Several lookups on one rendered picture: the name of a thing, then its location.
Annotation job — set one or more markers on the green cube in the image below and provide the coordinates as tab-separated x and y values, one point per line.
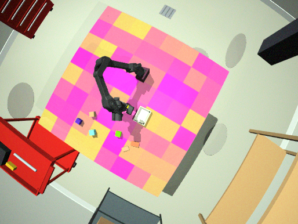
118	133

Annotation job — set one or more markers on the teal cube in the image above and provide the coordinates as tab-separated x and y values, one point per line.
92	132

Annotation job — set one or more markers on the orange rectangular block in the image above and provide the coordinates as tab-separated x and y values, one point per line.
133	143

